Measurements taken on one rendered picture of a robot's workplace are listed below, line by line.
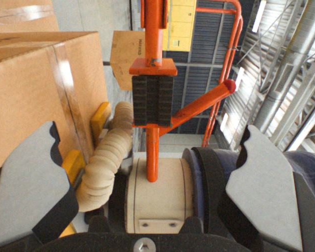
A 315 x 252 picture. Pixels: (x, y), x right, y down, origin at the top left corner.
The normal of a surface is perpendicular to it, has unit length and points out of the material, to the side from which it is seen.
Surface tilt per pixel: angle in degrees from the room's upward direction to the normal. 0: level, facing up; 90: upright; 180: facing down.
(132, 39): 90
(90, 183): 91
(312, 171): 107
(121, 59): 90
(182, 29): 90
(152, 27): 103
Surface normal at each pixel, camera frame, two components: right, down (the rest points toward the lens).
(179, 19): 0.00, 0.63
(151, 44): -0.22, 0.50
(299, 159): -0.29, -0.84
